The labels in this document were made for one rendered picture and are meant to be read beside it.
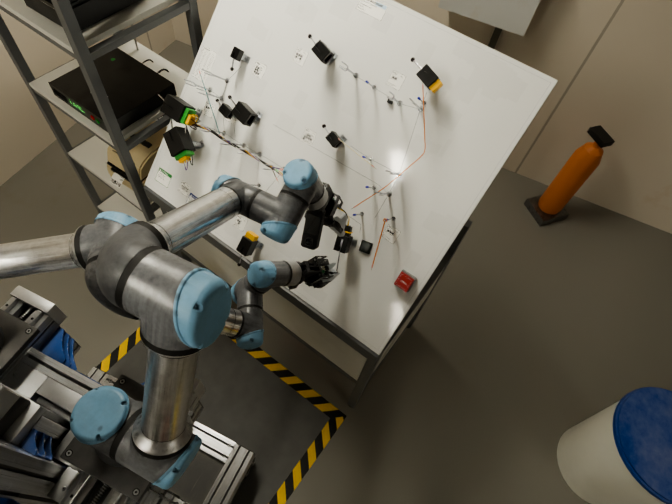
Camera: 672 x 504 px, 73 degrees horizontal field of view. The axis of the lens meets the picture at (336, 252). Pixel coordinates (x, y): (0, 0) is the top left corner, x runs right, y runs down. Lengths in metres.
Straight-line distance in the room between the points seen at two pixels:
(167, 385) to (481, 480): 1.95
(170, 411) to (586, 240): 3.02
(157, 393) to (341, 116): 1.08
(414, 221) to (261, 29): 0.87
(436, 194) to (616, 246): 2.25
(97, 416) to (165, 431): 0.17
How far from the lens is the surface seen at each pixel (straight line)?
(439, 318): 2.76
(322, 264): 1.42
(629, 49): 3.09
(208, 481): 2.22
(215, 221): 0.99
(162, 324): 0.75
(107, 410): 1.09
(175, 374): 0.85
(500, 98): 1.52
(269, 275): 1.28
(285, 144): 1.69
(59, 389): 1.51
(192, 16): 1.96
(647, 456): 2.32
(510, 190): 3.51
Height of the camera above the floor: 2.39
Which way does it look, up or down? 57 degrees down
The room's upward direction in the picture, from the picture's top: 10 degrees clockwise
